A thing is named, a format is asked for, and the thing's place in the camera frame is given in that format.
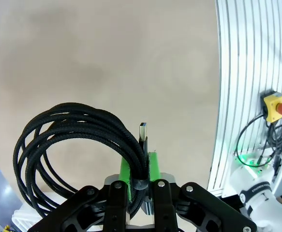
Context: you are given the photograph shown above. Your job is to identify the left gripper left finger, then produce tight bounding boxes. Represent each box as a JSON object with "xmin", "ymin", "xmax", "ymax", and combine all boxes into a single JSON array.
[{"xmin": 29, "ymin": 157, "xmax": 133, "ymax": 232}]

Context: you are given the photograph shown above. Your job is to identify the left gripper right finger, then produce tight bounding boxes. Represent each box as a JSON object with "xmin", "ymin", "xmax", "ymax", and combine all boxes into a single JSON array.
[{"xmin": 148, "ymin": 151, "xmax": 257, "ymax": 232}]

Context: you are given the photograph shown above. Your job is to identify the black braided USB cable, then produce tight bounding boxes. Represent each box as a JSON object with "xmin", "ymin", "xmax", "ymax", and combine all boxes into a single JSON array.
[{"xmin": 13, "ymin": 102, "xmax": 153, "ymax": 219}]

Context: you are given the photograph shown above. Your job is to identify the yellow emergency stop button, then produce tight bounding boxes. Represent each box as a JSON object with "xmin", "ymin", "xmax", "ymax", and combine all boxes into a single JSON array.
[{"xmin": 260, "ymin": 90, "xmax": 282, "ymax": 124}]

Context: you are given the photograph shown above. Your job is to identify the black emergency stop cable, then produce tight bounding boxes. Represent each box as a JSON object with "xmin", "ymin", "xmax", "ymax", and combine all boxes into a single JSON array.
[{"xmin": 236, "ymin": 112, "xmax": 282, "ymax": 168}]

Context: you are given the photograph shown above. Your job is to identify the white ribbed aluminium frame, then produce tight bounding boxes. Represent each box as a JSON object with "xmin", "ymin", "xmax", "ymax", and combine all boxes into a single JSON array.
[{"xmin": 207, "ymin": 0, "xmax": 282, "ymax": 196}]

